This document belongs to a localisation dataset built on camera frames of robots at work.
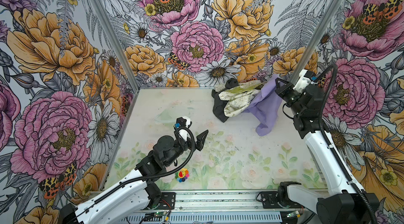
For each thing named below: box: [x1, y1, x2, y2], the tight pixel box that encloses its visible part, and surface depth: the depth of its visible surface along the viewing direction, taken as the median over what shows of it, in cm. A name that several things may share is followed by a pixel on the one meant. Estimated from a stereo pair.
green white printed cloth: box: [218, 79, 264, 118], surface depth 91 cm
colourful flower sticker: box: [174, 168, 190, 183], surface depth 83 cm
